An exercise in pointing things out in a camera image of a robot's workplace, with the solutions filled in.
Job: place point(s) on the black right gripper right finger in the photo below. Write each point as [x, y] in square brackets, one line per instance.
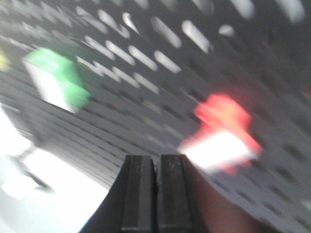
[177, 211]

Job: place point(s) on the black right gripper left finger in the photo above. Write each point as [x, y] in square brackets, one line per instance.
[130, 205]

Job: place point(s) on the red rotary selector switch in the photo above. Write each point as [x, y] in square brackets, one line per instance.
[222, 142]

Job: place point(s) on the black perforated pegboard panel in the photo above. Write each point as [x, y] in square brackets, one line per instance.
[147, 64]

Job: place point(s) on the yellow rotary selector switch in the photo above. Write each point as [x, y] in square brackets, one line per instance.
[5, 62]

